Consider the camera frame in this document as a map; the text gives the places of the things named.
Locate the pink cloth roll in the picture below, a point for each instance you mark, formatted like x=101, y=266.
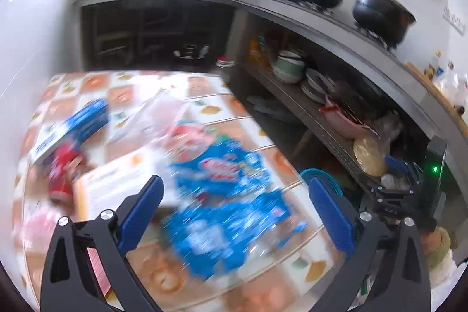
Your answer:
x=36, y=228

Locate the red white cap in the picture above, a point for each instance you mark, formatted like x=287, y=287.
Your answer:
x=225, y=61

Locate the blue plastic basket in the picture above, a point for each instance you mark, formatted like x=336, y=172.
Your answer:
x=329, y=176

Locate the pink basin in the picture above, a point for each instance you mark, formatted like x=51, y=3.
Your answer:
x=343, y=123

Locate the white printed cardboard box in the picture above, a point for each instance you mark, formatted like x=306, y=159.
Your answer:
x=117, y=176

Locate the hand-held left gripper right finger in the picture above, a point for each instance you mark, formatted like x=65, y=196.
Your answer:
x=331, y=215

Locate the red cartoon snack bag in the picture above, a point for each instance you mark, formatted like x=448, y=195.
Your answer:
x=186, y=136

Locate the clear green-label plastic bottle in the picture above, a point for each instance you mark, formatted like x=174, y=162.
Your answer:
x=161, y=114

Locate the wooden cutting board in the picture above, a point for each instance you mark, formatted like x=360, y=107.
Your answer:
x=435, y=92

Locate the red drink can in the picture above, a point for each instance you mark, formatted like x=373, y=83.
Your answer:
x=65, y=165

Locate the clear plastic bag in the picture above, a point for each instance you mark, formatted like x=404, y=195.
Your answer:
x=389, y=127

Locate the round tan lid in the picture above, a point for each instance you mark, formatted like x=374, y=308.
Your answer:
x=369, y=156

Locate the patterned tile-print tablecloth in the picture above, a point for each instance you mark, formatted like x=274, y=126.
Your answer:
x=120, y=96

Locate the stack of white plates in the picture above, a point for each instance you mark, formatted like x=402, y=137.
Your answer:
x=316, y=87

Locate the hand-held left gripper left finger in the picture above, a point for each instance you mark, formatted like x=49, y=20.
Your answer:
x=140, y=217

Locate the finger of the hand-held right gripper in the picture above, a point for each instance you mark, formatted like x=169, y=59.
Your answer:
x=391, y=204
x=395, y=164

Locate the white perforated basket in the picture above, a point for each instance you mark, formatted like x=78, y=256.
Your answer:
x=310, y=114

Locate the blue snack packet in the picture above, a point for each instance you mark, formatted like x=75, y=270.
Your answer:
x=219, y=169
x=212, y=235

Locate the blue toothpaste box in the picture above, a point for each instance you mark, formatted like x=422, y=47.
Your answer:
x=84, y=120

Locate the person's right forearm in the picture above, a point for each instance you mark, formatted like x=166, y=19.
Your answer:
x=438, y=250

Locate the black pot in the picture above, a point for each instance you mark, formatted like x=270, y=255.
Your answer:
x=190, y=58

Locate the yellow oil bottle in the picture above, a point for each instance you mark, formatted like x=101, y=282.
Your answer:
x=257, y=52

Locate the dark cooking pot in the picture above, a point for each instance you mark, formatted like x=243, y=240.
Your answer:
x=380, y=16

